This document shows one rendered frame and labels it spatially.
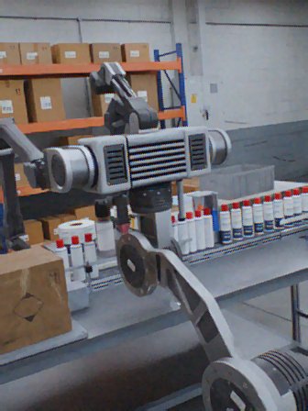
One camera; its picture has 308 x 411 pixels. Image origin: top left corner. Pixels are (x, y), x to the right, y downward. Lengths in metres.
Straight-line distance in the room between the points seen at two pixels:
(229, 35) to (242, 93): 0.99
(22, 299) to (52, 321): 0.14
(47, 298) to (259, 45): 7.83
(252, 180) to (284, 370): 3.18
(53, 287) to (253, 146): 7.42
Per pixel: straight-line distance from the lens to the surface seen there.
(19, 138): 1.67
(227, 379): 1.18
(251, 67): 8.89
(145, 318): 1.84
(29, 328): 1.71
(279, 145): 9.35
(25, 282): 1.66
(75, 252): 2.12
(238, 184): 4.17
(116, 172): 1.33
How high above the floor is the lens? 1.57
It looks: 11 degrees down
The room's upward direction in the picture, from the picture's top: 5 degrees counter-clockwise
